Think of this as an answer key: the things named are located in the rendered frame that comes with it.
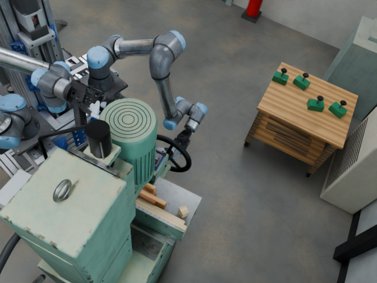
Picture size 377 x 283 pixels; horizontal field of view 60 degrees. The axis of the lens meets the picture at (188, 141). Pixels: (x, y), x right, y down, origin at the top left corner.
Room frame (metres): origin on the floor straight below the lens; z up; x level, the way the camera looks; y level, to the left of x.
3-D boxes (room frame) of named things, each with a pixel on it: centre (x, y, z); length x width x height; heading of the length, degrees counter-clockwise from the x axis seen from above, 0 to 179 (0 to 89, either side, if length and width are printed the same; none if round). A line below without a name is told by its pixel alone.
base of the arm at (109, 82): (1.27, 0.58, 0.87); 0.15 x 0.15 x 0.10
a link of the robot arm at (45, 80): (0.78, 0.57, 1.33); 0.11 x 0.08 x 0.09; 74
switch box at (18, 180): (0.29, 0.41, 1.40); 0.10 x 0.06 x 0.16; 165
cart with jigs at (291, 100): (1.78, -0.83, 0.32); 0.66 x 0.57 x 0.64; 72
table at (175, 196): (0.67, 0.18, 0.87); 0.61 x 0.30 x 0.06; 75
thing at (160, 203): (0.59, 0.16, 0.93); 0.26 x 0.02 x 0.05; 75
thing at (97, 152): (0.43, 0.23, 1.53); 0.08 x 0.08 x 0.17; 75
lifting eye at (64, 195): (0.28, 0.27, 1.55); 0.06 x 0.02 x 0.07; 165
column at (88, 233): (0.28, 0.26, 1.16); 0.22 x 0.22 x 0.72; 75
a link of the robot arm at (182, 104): (1.22, 0.08, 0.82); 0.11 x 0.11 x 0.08; 71
